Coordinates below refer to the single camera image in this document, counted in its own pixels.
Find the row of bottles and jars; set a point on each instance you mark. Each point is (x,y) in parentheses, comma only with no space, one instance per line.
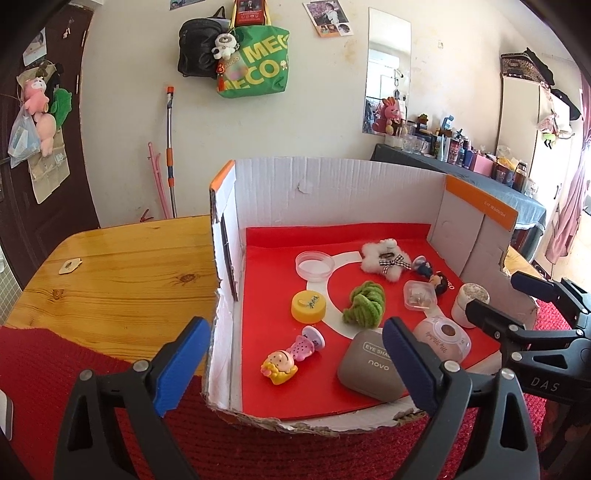
(461,152)

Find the white jar with glitter lid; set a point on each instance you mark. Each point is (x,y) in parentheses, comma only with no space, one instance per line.
(466,295)

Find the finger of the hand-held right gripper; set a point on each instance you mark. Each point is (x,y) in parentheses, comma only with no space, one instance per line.
(535,286)
(489,318)

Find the green plush toy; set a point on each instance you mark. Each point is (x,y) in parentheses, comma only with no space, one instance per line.
(62,106)

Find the white charger pad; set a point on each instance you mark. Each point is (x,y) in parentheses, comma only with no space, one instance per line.
(5,415)

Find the white fluffy plush toy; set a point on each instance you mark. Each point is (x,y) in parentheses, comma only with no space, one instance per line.
(385,258)

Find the green tote bag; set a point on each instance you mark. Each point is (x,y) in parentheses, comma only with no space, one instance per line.
(263,69)

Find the black backpack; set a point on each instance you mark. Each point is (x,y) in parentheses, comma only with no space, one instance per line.
(196,48)

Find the pink clothes hanger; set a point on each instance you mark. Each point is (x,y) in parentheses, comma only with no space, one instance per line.
(157,180)

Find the green fuzzy scrunchie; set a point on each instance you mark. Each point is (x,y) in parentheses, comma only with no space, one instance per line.
(364,304)

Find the wall photo collage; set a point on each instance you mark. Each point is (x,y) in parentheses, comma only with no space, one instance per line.
(327,18)

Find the yellow doll figurine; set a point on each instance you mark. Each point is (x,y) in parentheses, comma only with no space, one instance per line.
(278,367)

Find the clear round plastic lid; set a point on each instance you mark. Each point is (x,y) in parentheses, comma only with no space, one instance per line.
(315,265)

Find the small clear plastic box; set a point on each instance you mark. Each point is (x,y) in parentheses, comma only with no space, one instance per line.
(420,295)

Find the red knitted mat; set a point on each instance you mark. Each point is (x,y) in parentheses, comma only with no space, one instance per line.
(41,360)

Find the orange cardboard box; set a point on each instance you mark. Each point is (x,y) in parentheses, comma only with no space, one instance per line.
(277,258)

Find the peach plush toy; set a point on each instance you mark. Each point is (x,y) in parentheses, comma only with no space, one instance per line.
(46,136)

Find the pink watermelon figurine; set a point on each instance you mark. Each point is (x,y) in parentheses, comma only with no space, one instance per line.
(304,346)

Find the photo on door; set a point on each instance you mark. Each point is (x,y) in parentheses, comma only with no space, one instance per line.
(34,46)

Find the black-haired doll figurine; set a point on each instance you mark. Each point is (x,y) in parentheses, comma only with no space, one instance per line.
(442,283)

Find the small wall poster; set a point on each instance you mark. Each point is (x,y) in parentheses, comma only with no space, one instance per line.
(184,3)

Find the dark blue doll figurine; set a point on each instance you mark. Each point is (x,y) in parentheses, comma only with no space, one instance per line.
(422,266)

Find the yellow round tin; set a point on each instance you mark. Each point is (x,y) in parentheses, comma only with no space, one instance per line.
(308,307)

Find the pink bear plush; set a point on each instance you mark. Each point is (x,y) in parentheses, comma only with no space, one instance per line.
(36,94)

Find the dark brown door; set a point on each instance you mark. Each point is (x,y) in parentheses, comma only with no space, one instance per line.
(18,221)

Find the red framed picture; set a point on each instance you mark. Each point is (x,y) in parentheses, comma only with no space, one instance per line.
(249,11)

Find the pink rabbit plush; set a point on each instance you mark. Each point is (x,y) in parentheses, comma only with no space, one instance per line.
(390,115)

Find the side table with blue cloth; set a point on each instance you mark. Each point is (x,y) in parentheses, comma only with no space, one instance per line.
(521,203)

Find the white bear plush charm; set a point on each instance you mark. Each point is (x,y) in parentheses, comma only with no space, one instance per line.
(225,45)

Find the white wardrobe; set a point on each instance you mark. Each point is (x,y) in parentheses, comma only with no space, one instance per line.
(519,124)

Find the small beige tag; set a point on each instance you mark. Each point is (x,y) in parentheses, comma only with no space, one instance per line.
(70,266)

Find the patterned suitcase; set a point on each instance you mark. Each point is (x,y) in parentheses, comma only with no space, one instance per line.
(524,67)

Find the pink round compact device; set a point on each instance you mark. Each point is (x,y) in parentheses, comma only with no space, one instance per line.
(443,339)

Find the red tassel charm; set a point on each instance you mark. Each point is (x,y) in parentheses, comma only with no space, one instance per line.
(222,74)

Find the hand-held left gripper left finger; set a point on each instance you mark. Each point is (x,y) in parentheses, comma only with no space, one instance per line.
(180,364)

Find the grey eye shadow case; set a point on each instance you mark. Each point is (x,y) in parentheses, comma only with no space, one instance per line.
(364,369)

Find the pink curtain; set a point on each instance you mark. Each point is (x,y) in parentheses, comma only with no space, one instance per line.
(572,207)

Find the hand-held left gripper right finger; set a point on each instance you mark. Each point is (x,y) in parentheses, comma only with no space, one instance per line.
(408,364)

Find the clear plastic bag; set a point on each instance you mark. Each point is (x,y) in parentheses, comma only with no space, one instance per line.
(21,141)

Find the beige hanging organiser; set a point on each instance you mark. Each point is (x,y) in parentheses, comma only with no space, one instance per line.
(48,180)

